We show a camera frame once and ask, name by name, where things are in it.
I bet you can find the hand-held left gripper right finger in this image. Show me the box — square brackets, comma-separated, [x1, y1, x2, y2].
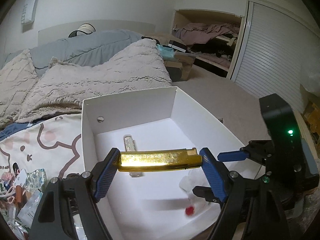
[199, 147, 288, 240]

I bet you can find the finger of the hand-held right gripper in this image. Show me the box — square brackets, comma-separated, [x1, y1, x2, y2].
[192, 185, 221, 203]
[217, 140, 274, 165]

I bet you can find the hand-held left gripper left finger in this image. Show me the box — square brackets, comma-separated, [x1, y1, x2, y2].
[29, 147, 122, 240]

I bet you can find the white tissue wad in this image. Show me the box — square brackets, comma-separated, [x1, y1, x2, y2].
[178, 169, 213, 207]

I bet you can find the clear glitter tube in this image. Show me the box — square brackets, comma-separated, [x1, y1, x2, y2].
[122, 134, 141, 178]

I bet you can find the gold glitter rectangular case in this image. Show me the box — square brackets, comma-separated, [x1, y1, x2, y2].
[117, 148, 202, 173]

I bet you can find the white cardboard box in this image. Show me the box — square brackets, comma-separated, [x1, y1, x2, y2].
[81, 86, 247, 240]

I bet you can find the silver foil packet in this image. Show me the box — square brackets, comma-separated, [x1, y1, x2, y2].
[21, 169, 47, 193]

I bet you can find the white louvered closet door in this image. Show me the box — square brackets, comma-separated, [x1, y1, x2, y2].
[229, 0, 320, 117]

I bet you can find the blue-white plastic packet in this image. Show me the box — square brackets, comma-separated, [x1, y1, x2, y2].
[17, 189, 45, 228]

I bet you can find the beige fluffy pillow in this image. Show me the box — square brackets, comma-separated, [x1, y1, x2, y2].
[16, 39, 173, 123]
[0, 49, 39, 128]

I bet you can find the blue cloth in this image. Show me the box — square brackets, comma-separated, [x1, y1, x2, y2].
[0, 123, 33, 141]

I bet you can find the brown cardboard box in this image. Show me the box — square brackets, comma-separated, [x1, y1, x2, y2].
[164, 52, 196, 82]

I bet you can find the black flat box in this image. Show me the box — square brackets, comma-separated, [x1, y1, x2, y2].
[168, 40, 188, 53]

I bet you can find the blue face mask pack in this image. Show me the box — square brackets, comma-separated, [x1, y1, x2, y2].
[156, 44, 176, 61]

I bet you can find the pink clothes pile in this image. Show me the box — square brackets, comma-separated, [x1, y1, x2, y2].
[174, 22, 241, 44]

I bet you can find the grey pillow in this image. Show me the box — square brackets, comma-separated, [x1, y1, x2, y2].
[5, 29, 144, 77]

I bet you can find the white sun visor cap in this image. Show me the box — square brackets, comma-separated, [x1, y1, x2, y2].
[68, 24, 96, 38]

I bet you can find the white hanging paper bag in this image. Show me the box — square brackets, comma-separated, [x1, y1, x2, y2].
[20, 0, 40, 32]

